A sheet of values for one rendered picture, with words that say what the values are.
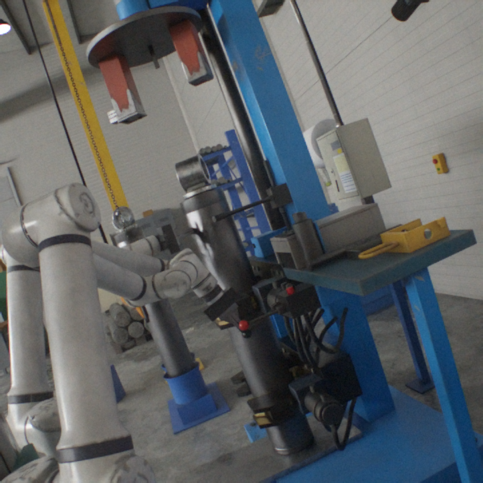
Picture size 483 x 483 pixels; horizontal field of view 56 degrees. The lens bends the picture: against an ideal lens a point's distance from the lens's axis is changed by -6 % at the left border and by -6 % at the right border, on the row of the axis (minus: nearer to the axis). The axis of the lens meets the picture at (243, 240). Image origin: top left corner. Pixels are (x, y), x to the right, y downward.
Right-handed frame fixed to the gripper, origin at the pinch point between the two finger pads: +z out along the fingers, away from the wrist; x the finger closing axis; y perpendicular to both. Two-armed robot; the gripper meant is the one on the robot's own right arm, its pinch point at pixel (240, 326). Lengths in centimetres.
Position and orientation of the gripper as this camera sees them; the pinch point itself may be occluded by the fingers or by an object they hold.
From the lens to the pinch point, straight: 174.3
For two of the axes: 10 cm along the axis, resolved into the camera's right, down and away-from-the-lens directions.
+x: 7.4, -6.5, 1.6
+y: 2.1, -0.1, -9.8
